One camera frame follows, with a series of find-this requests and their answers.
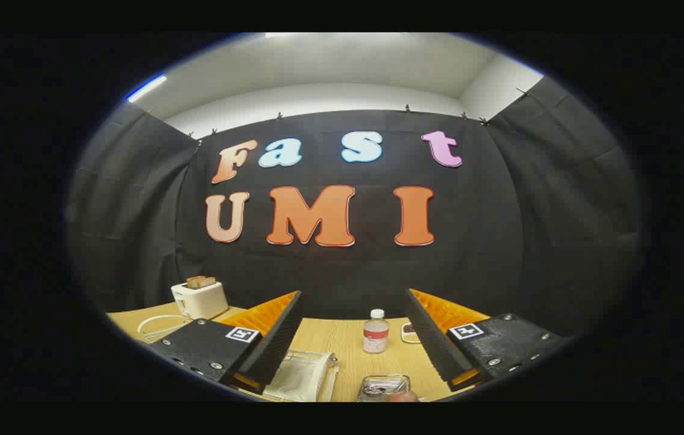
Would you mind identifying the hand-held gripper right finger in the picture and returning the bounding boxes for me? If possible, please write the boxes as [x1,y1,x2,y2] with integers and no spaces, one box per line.
[404,288,573,393]

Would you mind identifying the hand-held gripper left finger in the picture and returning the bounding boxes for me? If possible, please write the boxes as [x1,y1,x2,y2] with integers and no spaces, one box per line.
[147,290,305,395]

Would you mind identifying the white wire dish rack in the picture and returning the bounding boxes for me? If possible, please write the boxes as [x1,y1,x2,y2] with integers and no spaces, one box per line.
[137,314,341,402]

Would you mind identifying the metal cutlery basket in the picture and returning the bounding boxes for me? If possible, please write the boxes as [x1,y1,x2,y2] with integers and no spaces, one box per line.
[357,374,411,402]

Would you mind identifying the white ribbed drain tray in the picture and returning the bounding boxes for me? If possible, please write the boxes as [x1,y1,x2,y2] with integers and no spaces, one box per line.
[260,350,335,402]

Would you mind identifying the clear bottle with red label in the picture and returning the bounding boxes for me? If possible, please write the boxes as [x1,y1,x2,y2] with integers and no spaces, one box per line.
[363,309,390,354]

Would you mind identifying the white toaster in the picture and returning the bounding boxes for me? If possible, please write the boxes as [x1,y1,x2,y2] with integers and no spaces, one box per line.
[171,279,229,321]

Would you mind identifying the long ceiling light strip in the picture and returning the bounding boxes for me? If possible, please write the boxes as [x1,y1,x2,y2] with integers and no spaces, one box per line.
[126,74,169,102]

